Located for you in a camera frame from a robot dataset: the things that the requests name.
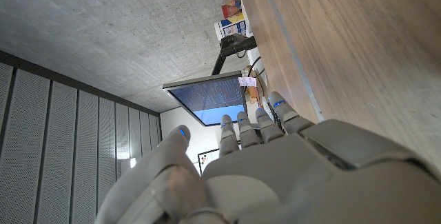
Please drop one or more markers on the computer monitor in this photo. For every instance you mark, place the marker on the computer monitor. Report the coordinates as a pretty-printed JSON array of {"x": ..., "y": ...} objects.
[{"x": 210, "y": 100}]

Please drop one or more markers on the whiteboard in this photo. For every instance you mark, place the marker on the whiteboard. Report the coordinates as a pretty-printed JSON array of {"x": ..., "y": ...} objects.
[{"x": 206, "y": 160}]

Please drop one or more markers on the pink sticky note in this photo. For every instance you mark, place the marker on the pink sticky note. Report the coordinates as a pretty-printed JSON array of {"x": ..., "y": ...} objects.
[{"x": 247, "y": 81}]

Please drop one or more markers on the orange and white box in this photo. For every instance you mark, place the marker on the orange and white box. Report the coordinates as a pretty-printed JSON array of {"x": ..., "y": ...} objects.
[{"x": 230, "y": 9}]

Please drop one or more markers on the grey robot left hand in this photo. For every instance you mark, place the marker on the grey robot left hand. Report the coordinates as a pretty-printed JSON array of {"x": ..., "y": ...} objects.
[{"x": 275, "y": 175}]

